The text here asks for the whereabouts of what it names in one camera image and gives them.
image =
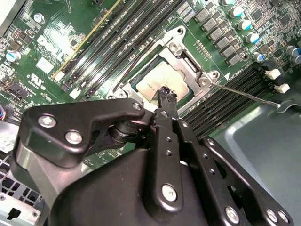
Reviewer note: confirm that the metal socket cover frame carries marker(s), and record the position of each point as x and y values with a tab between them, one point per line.
191	76

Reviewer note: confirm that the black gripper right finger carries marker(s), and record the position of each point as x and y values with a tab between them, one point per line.
211	179

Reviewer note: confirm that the silver CPU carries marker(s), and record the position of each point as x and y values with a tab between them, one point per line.
155	77

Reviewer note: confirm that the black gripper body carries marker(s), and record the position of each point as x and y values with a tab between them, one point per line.
113	193

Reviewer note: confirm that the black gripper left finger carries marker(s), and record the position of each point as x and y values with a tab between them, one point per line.
61	122

